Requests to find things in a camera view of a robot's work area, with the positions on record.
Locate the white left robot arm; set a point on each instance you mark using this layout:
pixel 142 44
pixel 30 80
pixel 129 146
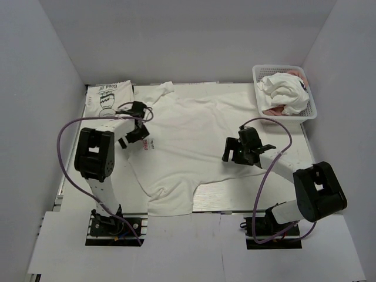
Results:
pixel 95 159

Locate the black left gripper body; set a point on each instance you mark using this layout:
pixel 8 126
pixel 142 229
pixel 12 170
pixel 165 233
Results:
pixel 137 134

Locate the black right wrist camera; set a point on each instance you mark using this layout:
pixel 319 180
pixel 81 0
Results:
pixel 252 138

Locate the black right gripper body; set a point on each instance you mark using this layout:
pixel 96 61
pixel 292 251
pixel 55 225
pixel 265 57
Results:
pixel 232 144

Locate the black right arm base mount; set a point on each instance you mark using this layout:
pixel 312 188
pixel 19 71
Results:
pixel 266 227

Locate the white t-shirt with red-black print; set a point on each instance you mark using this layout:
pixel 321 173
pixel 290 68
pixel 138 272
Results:
pixel 186 141

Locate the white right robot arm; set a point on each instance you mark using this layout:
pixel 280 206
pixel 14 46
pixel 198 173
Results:
pixel 318 191

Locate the white perforated plastic basket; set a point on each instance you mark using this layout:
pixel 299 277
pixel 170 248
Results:
pixel 282 93

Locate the crumpled white t-shirt in basket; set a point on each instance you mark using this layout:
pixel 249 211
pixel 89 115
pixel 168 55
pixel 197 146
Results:
pixel 283 94

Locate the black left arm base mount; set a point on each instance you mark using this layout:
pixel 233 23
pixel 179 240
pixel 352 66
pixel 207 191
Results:
pixel 109 232

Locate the folded white cartoon t-shirt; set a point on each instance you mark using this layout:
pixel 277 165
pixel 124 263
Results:
pixel 104 100

